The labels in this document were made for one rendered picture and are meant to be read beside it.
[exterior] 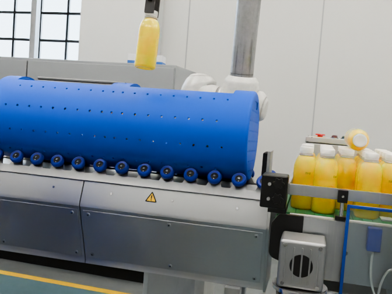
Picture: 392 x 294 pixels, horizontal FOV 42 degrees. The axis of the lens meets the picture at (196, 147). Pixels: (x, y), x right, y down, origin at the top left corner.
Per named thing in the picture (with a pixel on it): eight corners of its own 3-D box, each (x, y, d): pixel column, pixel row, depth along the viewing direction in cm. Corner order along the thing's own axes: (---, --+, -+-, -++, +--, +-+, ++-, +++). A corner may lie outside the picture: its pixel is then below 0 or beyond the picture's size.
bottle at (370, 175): (360, 219, 137) (366, 159, 136) (349, 214, 143) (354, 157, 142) (382, 220, 138) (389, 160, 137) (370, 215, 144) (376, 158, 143)
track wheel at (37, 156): (34, 154, 170) (32, 150, 168) (46, 155, 169) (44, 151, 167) (29, 165, 167) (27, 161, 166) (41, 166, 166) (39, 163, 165)
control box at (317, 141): (303, 161, 191) (306, 135, 190) (359, 167, 186) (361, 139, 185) (303, 164, 181) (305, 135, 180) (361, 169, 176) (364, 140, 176)
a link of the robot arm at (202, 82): (182, 121, 238) (189, 74, 237) (219, 126, 232) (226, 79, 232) (170, 118, 222) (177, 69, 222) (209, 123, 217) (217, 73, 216)
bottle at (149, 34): (158, 70, 158) (165, 19, 159) (149, 66, 152) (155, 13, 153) (140, 70, 161) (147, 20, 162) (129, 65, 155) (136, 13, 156)
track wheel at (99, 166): (96, 160, 165) (94, 157, 163) (109, 161, 164) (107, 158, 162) (92, 171, 162) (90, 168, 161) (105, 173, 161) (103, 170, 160)
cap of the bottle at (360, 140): (357, 131, 151) (357, 132, 149) (368, 137, 150) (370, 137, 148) (350, 143, 151) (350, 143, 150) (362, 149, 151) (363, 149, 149)
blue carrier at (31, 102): (28, 154, 195) (34, 80, 194) (254, 178, 175) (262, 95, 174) (-20, 156, 167) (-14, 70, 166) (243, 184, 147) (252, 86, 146)
